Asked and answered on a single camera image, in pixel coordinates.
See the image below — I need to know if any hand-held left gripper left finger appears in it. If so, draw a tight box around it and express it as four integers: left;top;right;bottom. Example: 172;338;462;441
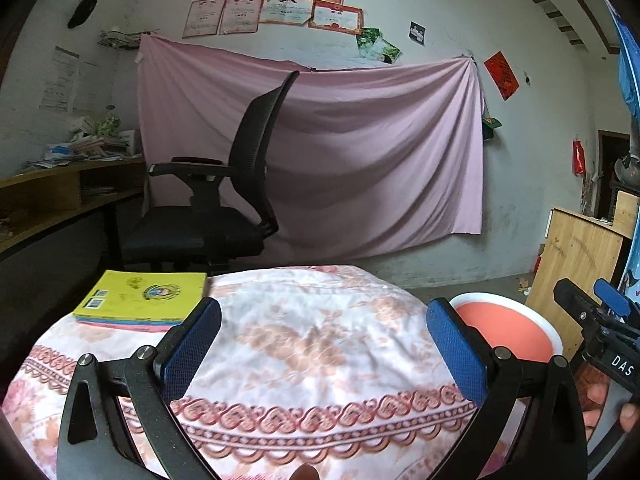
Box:
56;296;223;480

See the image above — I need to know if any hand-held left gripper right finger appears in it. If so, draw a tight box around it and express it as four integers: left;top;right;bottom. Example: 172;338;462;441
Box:
415;297;589;480

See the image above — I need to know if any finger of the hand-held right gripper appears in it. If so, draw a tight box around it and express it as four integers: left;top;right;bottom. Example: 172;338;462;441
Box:
552;278;604;342
593;278;640;332

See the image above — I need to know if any orange bin with white rim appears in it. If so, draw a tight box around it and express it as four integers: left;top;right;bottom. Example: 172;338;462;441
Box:
447;291;565;367

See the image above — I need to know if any person's right hand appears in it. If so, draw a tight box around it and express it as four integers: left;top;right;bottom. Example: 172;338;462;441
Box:
580;384;640;433

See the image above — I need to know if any wooden cabinet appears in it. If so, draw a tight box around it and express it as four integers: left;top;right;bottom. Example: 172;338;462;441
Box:
525;190;640;333

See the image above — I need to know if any pink book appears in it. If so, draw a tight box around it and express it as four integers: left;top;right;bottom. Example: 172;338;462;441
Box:
75;317;171;334

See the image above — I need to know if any grey hanging object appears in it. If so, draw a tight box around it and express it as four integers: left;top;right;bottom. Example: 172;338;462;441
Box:
615;154;640;187

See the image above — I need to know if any red hanging ornament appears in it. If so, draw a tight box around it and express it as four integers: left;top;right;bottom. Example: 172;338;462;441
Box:
571;137;587;177

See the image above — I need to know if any wooden desk shelf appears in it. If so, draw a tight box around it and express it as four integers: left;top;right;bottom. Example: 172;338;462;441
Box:
0;157;148;261

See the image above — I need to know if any black office chair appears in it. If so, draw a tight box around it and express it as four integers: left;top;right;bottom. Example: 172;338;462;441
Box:
121;70;301;273

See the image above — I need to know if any pink cloth sheet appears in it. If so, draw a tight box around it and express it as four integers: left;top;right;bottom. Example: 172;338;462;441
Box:
136;34;487;261

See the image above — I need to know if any pile of papers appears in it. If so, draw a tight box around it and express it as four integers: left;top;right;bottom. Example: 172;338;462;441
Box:
22;115;143;171

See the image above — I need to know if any blue printed curtain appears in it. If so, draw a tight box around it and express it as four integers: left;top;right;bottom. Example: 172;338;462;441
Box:
599;0;640;306

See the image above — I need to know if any red paper square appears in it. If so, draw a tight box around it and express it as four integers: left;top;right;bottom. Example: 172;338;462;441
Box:
483;51;521;102

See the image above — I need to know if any green landscape photo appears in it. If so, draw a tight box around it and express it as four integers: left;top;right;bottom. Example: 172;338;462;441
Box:
356;27;379;59
367;36;402;65

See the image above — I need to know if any dark wooden door frame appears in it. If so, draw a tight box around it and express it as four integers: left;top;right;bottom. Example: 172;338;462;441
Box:
597;130;631;222

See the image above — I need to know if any white wall calendar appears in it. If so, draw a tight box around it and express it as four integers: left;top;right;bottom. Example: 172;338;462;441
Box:
39;46;81;114

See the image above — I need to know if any wire wall shelf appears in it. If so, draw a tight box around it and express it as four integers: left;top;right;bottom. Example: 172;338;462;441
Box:
97;29;144;51

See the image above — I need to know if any black hanging wall object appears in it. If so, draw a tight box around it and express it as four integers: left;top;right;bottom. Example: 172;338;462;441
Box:
67;0;98;29

